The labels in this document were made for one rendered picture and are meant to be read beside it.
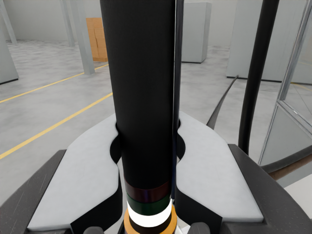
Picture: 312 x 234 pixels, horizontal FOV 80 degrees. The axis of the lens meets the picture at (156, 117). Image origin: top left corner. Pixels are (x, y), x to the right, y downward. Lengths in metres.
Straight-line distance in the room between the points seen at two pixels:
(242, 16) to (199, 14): 2.05
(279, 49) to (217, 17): 7.12
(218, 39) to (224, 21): 0.98
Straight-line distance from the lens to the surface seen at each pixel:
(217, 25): 12.26
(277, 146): 1.61
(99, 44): 8.37
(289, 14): 5.55
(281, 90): 1.59
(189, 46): 7.33
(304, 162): 0.32
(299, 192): 0.55
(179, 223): 0.20
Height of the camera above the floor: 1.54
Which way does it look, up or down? 28 degrees down
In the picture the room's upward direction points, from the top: 1 degrees counter-clockwise
